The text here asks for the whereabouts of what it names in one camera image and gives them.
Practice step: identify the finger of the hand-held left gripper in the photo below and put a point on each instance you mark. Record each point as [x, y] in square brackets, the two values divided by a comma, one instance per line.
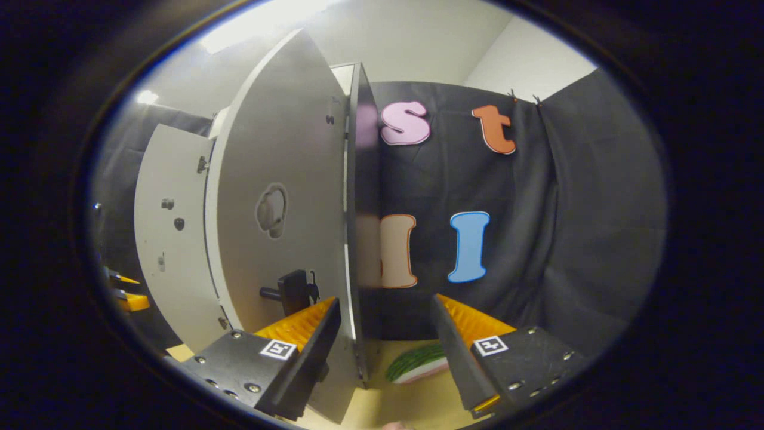
[134, 301]
[122, 278]

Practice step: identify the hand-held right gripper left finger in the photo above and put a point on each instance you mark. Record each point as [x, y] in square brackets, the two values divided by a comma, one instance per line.
[310, 358]

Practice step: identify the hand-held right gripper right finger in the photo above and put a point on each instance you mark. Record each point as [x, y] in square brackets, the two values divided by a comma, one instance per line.
[459, 358]

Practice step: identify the white cabinet door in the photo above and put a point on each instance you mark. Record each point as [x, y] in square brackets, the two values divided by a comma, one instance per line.
[167, 269]
[286, 149]

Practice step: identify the white and grey cabinet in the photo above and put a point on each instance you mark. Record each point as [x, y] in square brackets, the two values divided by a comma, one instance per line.
[364, 179]

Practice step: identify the watermelon slice toy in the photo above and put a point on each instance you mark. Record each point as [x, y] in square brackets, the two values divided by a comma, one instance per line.
[415, 361]

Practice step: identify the black backdrop cloth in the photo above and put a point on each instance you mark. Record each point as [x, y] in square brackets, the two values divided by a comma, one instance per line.
[119, 179]
[537, 239]

